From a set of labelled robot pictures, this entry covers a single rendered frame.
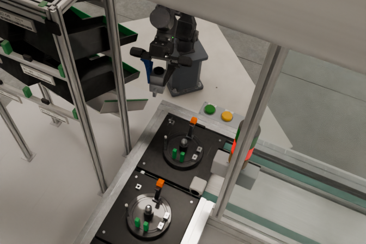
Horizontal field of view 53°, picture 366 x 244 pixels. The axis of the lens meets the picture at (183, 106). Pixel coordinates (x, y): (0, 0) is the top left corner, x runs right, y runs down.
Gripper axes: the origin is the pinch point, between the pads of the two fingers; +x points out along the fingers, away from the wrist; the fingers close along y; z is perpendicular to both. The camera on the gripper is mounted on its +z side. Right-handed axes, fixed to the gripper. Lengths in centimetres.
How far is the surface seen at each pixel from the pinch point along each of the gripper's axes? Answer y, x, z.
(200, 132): 14.5, 17.5, -22.0
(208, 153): 19.1, 23.7, -17.1
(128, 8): -81, -55, -203
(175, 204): 12.5, 39.4, -3.8
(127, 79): -8.9, 3.4, 0.9
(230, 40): 13, -42, -197
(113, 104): -12.0, 11.8, 1.0
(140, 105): -8.1, 11.9, -17.5
